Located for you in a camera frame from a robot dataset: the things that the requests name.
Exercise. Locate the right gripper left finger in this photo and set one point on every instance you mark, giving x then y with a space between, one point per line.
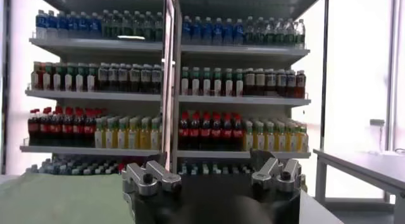
152 177

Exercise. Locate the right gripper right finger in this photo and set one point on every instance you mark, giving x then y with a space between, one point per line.
278 176

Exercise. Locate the light green printed t-shirt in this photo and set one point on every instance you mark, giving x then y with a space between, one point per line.
63 200

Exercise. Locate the yellow juice bottle green cap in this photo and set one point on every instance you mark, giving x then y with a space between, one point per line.
109 137
302 142
270 141
291 142
121 138
259 140
99 136
133 138
155 139
144 138
280 141
247 140

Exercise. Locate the red-cap cola bottle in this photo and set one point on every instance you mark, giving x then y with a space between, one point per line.
89 129
226 133
78 129
183 132
237 134
216 133
67 129
33 128
194 132
44 128
205 133
56 128

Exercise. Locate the dark bottle black-white label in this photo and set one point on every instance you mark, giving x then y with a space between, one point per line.
146 77
123 76
290 83
102 76
156 78
281 82
135 77

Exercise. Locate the dark bottle beige label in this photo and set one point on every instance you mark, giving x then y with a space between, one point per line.
260 81
250 81
270 82

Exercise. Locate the reddish drink bottle white label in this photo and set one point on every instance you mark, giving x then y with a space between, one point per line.
300 83

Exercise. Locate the green-cap dark tea bottle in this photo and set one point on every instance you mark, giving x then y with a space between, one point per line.
217 84
195 84
47 80
185 84
90 81
68 81
239 85
206 84
57 80
79 81
228 85

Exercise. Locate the clear plastic jar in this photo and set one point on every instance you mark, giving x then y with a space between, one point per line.
377 136

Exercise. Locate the green label water bottle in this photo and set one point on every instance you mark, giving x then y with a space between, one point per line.
137 27
279 33
289 34
106 26
249 33
259 33
300 34
127 26
269 33
116 26
148 28
158 28

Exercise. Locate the blue label water bottle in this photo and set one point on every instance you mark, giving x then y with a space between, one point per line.
238 33
83 26
186 32
72 26
217 33
196 32
228 33
62 26
41 26
207 32
51 26
94 26

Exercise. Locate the reddish tea bottle white label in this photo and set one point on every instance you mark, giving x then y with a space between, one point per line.
35 79

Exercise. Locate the white metal-frame side table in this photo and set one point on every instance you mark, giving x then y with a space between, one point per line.
364 168

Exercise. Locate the black slanted frame pole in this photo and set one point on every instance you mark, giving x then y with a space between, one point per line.
323 86
4 86

